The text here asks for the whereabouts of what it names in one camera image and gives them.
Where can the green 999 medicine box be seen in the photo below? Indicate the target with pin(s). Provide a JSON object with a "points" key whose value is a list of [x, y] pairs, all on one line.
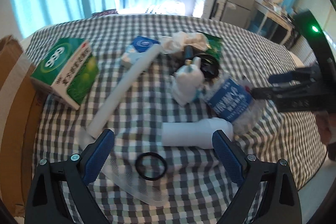
{"points": [[67, 71]]}

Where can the white plush bear toy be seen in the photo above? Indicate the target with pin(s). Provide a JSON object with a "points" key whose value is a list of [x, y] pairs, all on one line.
{"points": [[188, 82]]}

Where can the green foil packet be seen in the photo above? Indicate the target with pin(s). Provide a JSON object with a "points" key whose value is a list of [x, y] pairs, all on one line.
{"points": [[214, 42]]}

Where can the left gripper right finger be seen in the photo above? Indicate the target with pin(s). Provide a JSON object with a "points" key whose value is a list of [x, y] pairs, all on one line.
{"points": [[279, 202]]}

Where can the person's hand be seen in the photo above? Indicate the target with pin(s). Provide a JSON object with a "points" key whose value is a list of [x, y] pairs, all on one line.
{"points": [[326, 126]]}

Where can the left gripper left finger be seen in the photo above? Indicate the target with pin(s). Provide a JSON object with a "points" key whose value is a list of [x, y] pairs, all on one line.
{"points": [[46, 202]]}

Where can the white plastic bottle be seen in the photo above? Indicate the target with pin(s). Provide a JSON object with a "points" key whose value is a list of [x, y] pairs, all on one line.
{"points": [[194, 134]]}

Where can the blue tissue pack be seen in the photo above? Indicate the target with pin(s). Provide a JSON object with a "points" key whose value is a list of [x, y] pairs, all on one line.
{"points": [[136, 49]]}

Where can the white suitcase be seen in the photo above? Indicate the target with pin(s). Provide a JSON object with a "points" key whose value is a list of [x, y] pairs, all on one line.
{"points": [[209, 9]]}

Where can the brown cardboard box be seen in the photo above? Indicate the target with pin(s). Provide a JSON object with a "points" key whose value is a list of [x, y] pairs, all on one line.
{"points": [[21, 108]]}

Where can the clear jar blue label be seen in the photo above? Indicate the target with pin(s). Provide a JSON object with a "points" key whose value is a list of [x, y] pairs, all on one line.
{"points": [[232, 100]]}

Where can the checkered tablecloth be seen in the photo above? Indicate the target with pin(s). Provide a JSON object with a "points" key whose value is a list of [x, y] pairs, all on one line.
{"points": [[198, 187]]}

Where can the white side table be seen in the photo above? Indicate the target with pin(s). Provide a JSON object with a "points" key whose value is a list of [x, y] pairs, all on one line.
{"points": [[270, 14]]}

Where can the cream cloth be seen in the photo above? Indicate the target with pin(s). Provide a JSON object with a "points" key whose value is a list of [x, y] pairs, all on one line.
{"points": [[179, 40]]}

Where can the grey mini fridge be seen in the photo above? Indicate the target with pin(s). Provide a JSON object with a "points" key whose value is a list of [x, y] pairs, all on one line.
{"points": [[237, 12]]}

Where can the black round jar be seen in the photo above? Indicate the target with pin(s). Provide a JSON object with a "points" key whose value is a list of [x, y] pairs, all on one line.
{"points": [[209, 64]]}

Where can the white tube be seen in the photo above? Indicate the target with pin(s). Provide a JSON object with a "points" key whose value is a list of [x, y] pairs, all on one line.
{"points": [[113, 100]]}

